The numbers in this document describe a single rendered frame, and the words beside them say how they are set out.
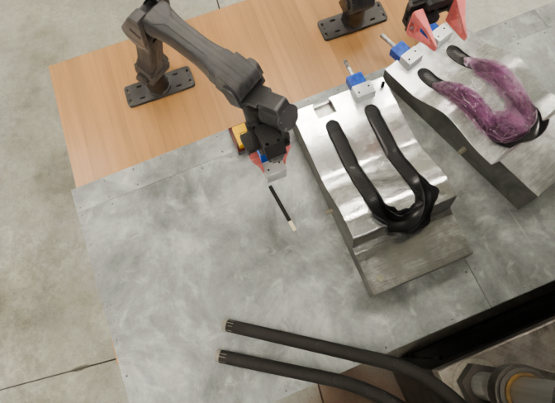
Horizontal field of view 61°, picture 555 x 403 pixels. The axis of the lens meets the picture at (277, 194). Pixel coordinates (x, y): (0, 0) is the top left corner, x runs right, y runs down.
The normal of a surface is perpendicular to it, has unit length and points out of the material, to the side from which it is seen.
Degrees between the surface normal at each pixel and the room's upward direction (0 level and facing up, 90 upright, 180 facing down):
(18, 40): 0
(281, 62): 0
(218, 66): 12
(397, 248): 0
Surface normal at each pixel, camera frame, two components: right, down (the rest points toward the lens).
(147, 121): -0.06, -0.31
